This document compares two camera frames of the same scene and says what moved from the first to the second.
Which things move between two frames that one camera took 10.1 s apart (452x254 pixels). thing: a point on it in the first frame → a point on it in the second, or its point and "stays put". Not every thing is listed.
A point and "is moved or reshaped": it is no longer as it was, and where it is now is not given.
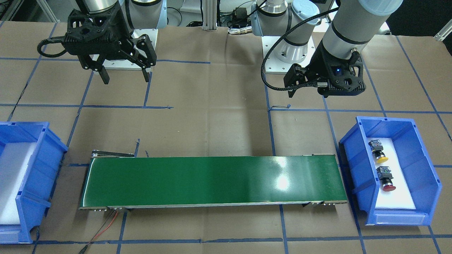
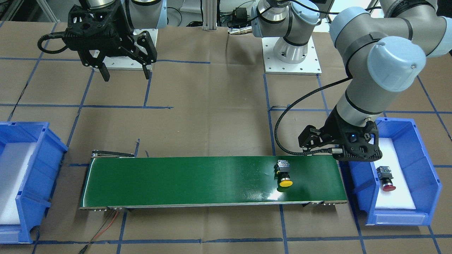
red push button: (385, 177) stays put
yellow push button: (376, 148) is moved or reshaped
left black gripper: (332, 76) → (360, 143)
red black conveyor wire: (95, 236) stays put
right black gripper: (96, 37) stays put
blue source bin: (423, 183) stays put
